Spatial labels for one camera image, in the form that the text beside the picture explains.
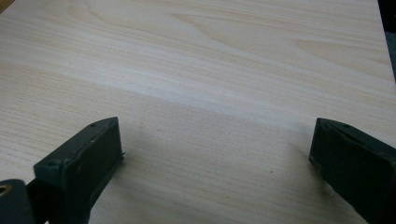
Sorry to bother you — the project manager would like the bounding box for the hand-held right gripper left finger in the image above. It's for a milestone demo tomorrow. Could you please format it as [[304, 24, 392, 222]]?
[[26, 116, 125, 224]]

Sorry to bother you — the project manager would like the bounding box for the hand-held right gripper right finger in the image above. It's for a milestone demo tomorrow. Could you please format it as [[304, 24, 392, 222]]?
[[308, 117, 396, 224]]

